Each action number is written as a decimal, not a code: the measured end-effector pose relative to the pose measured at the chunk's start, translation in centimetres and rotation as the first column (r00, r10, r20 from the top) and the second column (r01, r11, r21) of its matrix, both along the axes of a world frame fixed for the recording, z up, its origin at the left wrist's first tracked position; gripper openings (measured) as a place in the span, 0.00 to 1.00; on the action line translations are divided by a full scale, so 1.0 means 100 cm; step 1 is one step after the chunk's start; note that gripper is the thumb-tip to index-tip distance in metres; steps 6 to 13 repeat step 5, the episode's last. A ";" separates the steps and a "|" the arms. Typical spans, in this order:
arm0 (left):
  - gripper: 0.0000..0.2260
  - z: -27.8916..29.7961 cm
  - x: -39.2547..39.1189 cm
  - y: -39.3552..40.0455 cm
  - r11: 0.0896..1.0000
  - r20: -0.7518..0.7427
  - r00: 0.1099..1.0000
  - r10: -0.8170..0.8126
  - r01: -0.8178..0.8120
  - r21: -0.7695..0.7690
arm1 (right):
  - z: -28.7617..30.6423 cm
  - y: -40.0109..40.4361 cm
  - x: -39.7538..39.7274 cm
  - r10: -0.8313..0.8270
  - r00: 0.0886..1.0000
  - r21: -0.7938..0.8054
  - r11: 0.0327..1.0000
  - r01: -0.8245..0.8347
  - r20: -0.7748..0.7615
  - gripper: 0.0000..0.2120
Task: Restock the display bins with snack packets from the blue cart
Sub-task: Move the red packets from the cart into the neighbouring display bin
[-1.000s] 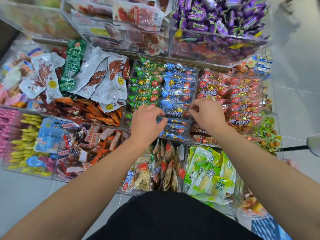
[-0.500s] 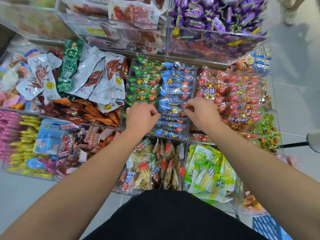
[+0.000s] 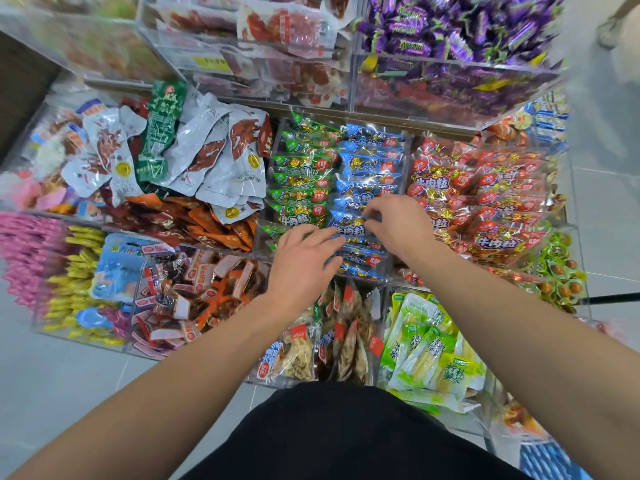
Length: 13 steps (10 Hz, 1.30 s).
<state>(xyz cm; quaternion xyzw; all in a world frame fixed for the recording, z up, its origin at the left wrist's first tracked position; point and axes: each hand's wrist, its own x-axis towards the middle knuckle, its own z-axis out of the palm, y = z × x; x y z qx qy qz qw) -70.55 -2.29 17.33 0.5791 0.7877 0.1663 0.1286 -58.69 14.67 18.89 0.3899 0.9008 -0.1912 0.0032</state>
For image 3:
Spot person's right forearm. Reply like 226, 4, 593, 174
415, 239, 640, 480

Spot black pole rod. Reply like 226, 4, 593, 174
580, 293, 640, 305

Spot person's left forearm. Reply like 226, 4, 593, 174
10, 295, 291, 480

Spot pile of blue orange packets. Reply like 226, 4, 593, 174
530, 89, 571, 146

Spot pile of lime green packets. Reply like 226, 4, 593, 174
378, 289, 489, 414

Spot pile of white meat packets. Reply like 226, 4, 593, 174
60, 89, 274, 224

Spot person's right hand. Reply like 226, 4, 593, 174
360, 195, 443, 266

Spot pile of red brown packets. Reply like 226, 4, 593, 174
125, 249, 201, 356

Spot pile of assorted small packets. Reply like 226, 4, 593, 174
0, 97, 131, 216

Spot person's black clothing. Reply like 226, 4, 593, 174
180, 381, 531, 480

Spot blue plastic shopping basket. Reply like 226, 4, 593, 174
520, 439, 593, 480

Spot pile of purple candies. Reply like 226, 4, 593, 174
358, 0, 566, 66

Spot pile of green egg packets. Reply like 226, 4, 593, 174
520, 229, 589, 314

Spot pile of yellow packets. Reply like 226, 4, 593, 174
0, 0, 166, 81

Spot green vacuum packet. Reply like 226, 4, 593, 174
135, 79, 189, 184

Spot beef cube packets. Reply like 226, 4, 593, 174
400, 135, 561, 286

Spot blue toy candy packet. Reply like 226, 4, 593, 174
90, 233, 161, 304

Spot pile of yellow candies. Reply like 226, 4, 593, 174
42, 225, 121, 346

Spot person's left hand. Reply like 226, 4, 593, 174
265, 225, 348, 321

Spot row of blue beef packets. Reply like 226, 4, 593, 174
325, 123, 411, 281

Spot pile of pink candy sticks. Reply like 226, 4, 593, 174
0, 213, 69, 311

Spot pile of beige packets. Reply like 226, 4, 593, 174
255, 279, 386, 388

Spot pile of red sausage packets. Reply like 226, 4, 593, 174
150, 0, 356, 108

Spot pile of pink-label meat packets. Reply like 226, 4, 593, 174
495, 395, 551, 441

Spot pile of orange brown packets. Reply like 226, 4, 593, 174
488, 109, 536, 146

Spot clear acrylic snack shelves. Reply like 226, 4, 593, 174
0, 0, 611, 446

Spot pile of dark orange packets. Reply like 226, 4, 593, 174
100, 193, 259, 254

